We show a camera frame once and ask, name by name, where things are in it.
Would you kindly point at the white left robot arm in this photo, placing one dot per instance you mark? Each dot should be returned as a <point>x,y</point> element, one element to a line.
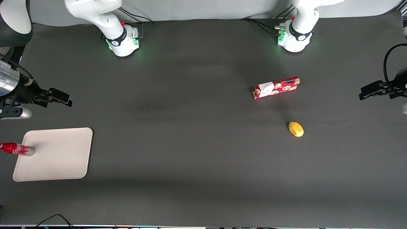
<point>300,28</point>

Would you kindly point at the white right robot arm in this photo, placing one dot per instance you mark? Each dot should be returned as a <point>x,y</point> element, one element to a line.
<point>105,25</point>

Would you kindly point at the red soda can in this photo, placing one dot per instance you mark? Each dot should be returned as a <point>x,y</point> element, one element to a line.
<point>17,149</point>

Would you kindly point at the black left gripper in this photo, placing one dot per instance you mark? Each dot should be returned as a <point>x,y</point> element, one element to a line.
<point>399,83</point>

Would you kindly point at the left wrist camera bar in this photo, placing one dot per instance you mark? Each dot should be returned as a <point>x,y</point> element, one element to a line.
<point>404,108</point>

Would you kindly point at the red tartan cookie box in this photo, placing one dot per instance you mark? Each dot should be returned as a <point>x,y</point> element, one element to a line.
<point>276,87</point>

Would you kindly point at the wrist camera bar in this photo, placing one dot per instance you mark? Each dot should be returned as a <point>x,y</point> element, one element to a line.
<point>404,108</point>
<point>16,113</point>

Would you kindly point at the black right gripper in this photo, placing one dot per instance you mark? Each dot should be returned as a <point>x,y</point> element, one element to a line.
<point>26,93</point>

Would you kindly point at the yellow lemon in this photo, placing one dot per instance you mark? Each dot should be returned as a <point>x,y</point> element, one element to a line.
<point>296,129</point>

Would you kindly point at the beige plastic tray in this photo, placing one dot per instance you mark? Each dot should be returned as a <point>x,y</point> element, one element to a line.
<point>57,154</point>

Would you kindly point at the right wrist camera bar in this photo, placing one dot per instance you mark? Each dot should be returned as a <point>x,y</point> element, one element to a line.
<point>16,113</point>

